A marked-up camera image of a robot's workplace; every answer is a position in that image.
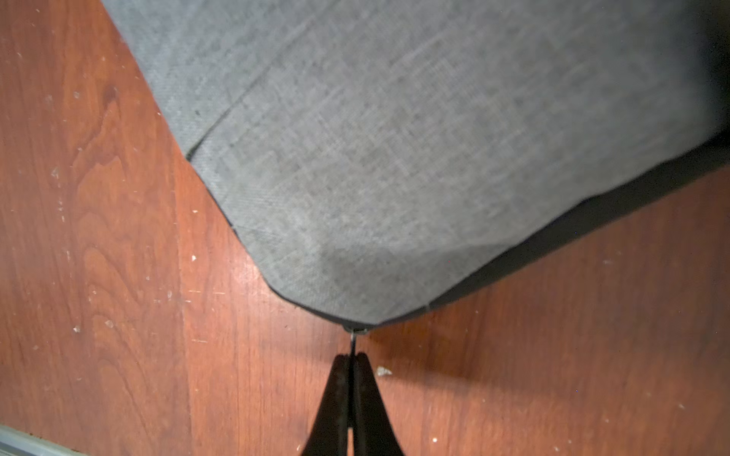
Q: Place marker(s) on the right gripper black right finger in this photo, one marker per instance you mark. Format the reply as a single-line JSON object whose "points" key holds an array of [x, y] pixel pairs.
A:
{"points": [[372, 429]]}

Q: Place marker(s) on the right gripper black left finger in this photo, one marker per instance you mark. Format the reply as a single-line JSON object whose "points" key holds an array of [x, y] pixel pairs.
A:
{"points": [[330, 432]]}

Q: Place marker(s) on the grey laptop sleeve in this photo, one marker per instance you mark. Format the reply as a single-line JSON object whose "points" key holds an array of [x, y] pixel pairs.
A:
{"points": [[378, 159]]}

